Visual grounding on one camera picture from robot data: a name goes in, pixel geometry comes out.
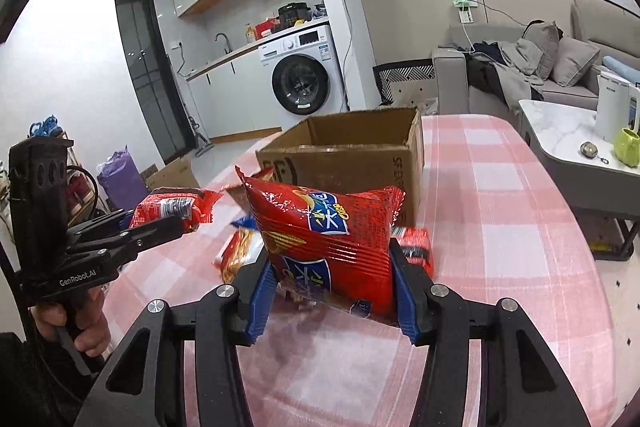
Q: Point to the black patterned chair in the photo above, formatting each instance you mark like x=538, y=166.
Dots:
x=406, y=83

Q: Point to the green mug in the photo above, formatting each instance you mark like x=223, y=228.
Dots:
x=627, y=147

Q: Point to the brown cardboard SF box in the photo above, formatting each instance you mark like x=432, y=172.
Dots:
x=354, y=152

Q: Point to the grey sofa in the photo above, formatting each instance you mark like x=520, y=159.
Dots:
x=455, y=96

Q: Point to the black glass door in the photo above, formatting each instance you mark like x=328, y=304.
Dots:
x=153, y=80

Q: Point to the purple bag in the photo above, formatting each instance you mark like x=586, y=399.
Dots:
x=121, y=180

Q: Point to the kitchen counter cabinets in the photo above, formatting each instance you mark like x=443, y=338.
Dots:
x=233, y=95

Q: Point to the white washing machine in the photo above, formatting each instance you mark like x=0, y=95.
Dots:
x=304, y=74

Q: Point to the red black snack packet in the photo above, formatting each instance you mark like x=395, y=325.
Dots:
x=415, y=243

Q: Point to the large red snack bag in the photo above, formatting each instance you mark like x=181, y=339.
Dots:
x=329, y=247

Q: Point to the white electric kettle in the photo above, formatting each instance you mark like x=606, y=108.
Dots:
x=618, y=106

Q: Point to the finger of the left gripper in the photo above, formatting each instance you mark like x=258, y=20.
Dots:
x=101, y=227
x=133, y=241

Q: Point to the orange noodle snack bag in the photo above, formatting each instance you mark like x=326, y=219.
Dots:
x=243, y=248

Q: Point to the small cardboard box on floor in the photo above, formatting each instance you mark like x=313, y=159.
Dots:
x=176, y=174

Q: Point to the clothes pile on sofa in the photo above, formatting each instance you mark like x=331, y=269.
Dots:
x=515, y=71

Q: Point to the grey cushion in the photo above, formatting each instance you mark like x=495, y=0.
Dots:
x=574, y=58

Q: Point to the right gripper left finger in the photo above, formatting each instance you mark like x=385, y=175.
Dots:
x=142, y=383

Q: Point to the pink plaid tablecloth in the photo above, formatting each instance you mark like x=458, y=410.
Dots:
x=499, y=227

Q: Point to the wall power strip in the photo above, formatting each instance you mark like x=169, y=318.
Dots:
x=464, y=8

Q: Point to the person's left hand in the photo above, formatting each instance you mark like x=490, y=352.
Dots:
x=94, y=336

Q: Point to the white marble coffee table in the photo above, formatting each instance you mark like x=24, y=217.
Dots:
x=554, y=132

